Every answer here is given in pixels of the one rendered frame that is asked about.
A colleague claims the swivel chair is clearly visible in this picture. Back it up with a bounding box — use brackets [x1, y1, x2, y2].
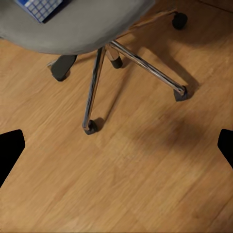
[0, 0, 188, 135]

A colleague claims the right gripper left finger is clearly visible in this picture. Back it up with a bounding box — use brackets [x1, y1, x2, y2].
[0, 130, 25, 187]

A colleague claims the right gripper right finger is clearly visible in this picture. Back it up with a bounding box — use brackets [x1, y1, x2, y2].
[217, 129, 233, 167]

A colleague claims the folder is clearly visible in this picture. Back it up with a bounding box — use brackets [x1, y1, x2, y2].
[13, 0, 63, 23]

